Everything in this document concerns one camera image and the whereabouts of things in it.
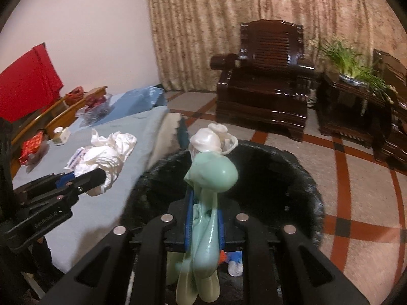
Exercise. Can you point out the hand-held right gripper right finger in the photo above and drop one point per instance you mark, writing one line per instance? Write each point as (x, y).
(222, 232)

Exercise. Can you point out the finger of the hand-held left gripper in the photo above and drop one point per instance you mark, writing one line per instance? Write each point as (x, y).
(92, 178)
(65, 181)

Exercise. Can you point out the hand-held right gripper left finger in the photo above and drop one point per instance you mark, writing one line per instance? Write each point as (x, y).
(189, 219)

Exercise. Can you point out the white printed packet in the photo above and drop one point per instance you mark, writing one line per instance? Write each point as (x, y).
(74, 160)

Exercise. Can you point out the orange foam fruit net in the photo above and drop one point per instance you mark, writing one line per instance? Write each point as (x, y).
(222, 254)

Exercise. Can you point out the white plastic bag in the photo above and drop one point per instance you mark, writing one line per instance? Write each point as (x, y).
(111, 155)

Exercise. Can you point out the black lined waste bin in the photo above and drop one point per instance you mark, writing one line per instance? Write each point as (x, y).
(270, 171)

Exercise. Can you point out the white rubber glove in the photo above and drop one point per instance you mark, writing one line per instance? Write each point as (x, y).
(205, 141)

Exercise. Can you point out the glass dish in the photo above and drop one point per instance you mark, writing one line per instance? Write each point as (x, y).
(39, 158)

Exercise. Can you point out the small white tissue box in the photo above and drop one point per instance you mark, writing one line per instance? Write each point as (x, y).
(62, 136)

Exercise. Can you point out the red patterned packet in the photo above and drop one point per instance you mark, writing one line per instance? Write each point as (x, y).
(31, 144)

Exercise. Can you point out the glass fruit bowl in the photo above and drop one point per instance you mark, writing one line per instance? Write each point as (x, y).
(92, 114)

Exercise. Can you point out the red apple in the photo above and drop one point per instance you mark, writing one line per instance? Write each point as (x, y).
(101, 101)
(90, 104)
(92, 98)

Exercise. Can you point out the red woven basket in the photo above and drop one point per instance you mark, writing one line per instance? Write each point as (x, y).
(74, 95)

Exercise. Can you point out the blue patterned tablecloth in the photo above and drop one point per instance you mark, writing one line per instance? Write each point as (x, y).
(136, 101)

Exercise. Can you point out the scalloped table mat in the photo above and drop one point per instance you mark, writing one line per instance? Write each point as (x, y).
(168, 130)

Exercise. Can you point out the red cloth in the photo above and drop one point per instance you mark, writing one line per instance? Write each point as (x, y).
(28, 85)

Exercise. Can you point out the dark wooden armchair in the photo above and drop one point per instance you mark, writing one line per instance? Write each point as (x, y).
(264, 95)
(394, 127)

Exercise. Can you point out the dark wooden side table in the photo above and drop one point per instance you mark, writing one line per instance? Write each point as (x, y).
(343, 108)

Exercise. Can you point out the beige patterned curtain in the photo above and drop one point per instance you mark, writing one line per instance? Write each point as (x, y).
(222, 22)

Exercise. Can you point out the potted green plant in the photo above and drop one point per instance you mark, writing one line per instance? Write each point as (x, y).
(346, 60)

